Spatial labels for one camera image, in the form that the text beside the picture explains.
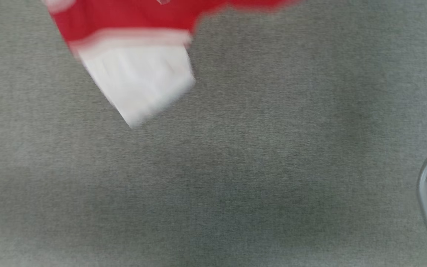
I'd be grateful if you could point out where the red white striped garment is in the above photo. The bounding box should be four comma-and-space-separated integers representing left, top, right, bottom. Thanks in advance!
41, 0, 299, 129

